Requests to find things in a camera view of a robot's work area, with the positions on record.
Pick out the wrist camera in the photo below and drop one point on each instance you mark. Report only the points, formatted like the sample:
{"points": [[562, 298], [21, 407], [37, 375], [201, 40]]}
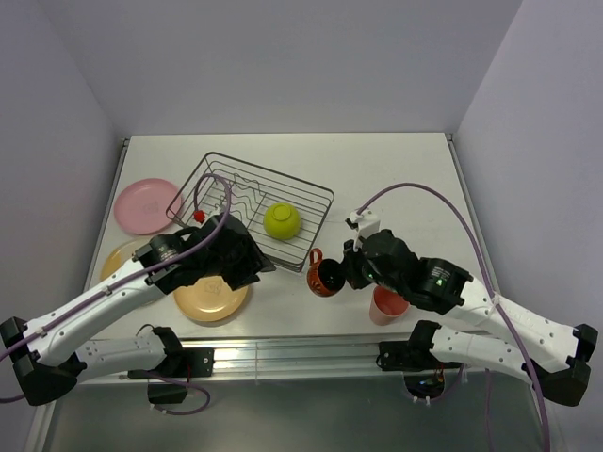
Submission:
{"points": [[364, 224], [202, 217]]}

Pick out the orange brown ceramic mug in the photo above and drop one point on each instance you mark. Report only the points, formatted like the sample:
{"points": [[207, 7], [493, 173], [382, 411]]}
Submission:
{"points": [[325, 277]]}

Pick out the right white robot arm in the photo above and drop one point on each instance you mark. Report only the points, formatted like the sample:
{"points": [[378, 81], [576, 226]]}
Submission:
{"points": [[477, 328]]}

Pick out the orange plastic plate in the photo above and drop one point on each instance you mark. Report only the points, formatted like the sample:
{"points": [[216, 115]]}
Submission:
{"points": [[210, 299]]}

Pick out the aluminium front rail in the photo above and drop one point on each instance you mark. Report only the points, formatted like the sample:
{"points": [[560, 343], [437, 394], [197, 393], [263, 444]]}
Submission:
{"points": [[281, 358]]}

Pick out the cream yellow floral plate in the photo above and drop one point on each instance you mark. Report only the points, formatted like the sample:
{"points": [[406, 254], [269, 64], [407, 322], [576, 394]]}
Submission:
{"points": [[119, 256]]}

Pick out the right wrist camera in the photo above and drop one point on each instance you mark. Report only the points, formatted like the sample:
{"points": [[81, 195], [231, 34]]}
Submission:
{"points": [[364, 224]]}

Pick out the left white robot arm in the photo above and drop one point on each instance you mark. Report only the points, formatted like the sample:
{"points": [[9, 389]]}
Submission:
{"points": [[148, 276]]}

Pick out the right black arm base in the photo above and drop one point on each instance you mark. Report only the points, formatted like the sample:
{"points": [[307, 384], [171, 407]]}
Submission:
{"points": [[426, 379]]}

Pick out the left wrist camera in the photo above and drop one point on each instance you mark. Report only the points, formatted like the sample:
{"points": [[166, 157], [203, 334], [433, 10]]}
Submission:
{"points": [[202, 217]]}

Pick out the pink plastic plate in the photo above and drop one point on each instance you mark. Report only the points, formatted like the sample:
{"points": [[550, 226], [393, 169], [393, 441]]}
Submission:
{"points": [[142, 207]]}

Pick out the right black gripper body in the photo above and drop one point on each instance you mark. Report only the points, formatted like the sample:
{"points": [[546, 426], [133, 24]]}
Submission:
{"points": [[386, 281]]}

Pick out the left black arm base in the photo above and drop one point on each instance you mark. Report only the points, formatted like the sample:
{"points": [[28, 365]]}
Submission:
{"points": [[175, 374]]}

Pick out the metal wire dish rack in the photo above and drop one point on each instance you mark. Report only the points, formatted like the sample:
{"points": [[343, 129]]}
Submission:
{"points": [[254, 189]]}

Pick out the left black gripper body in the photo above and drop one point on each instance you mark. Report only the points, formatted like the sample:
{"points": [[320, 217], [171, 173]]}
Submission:
{"points": [[224, 266]]}

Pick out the pink plastic cup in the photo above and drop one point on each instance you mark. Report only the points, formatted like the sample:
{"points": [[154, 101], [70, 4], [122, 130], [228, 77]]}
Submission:
{"points": [[386, 306]]}

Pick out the lime green bowl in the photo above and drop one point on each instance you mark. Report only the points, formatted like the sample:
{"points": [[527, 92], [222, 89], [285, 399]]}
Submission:
{"points": [[282, 221]]}

